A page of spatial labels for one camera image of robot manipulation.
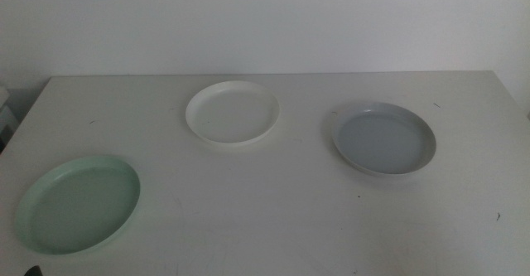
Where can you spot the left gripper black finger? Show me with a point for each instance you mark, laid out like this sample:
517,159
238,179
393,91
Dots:
34,271

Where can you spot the pale green shallow bowl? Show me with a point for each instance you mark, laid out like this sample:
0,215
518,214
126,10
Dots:
78,209

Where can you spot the light grey shallow bowl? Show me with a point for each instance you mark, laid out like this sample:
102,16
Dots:
383,143

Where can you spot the white shallow bowl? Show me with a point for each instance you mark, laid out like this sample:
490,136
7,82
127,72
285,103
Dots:
232,116

